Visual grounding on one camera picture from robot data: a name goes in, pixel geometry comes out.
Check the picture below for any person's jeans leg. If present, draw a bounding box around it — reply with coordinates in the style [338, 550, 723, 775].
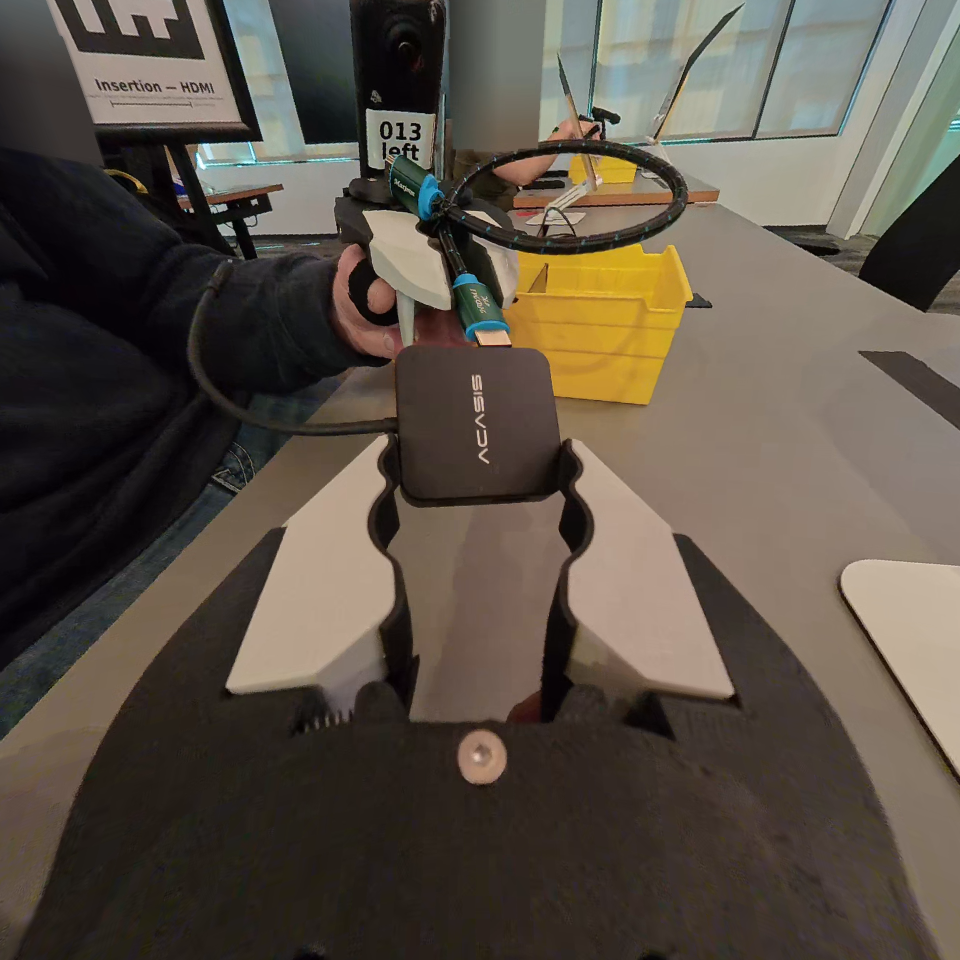
[0, 375, 346, 740]

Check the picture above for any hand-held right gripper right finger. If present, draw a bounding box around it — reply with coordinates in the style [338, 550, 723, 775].
[540, 439, 736, 725]

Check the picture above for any yellow plastic bin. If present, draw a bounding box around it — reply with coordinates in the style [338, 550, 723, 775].
[502, 244, 693, 406]

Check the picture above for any small yellow bin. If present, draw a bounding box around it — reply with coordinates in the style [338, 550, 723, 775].
[568, 153, 640, 185]

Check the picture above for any person's left hand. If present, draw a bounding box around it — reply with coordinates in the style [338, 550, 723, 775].
[331, 244, 474, 363]

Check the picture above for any looped braided HDMI cable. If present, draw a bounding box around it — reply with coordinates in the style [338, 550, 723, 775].
[386, 139, 690, 351]

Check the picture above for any framed tag sign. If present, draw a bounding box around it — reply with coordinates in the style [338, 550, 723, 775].
[46, 0, 265, 260]

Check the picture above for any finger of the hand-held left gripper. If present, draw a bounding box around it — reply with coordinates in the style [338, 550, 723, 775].
[363, 210, 457, 312]
[461, 229, 521, 311]

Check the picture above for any black square hub with cable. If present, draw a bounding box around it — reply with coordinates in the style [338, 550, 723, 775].
[188, 261, 562, 506]

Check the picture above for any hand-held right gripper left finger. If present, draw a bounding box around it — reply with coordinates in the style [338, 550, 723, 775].
[225, 435, 417, 721]

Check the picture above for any white folding stand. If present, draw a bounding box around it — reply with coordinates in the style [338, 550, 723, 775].
[838, 559, 960, 785]

